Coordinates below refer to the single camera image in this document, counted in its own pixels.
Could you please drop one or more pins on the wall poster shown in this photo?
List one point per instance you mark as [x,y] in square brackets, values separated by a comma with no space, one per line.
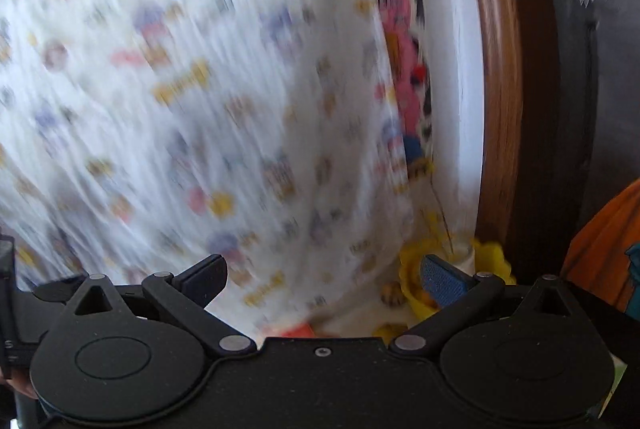
[605,249]

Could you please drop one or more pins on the striped pale melon fruit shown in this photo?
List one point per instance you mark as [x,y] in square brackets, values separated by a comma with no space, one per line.
[392,295]

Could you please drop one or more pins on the black frame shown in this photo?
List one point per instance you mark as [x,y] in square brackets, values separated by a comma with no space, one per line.
[575,84]

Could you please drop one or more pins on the yellow flower-shaped bowl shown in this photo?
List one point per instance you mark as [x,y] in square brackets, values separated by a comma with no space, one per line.
[415,269]

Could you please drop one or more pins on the brown wooden frame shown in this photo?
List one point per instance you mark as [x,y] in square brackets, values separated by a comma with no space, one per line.
[500,84]

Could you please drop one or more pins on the colourful cartoon printed tablecloth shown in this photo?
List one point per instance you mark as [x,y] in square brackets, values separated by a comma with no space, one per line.
[320,326]

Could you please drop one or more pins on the person's left hand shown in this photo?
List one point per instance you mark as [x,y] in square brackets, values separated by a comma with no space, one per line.
[22,384]

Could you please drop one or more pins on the white cartoon printed curtain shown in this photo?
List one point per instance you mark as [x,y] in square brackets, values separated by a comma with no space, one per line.
[175,109]

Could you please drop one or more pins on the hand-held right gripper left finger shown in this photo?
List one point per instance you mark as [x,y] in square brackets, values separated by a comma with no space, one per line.
[205,276]

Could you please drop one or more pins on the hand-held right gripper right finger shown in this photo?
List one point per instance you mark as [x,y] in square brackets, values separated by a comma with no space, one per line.
[442,281]

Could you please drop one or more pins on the pink cartoon printed cloth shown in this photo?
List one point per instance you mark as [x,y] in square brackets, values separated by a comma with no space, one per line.
[400,59]

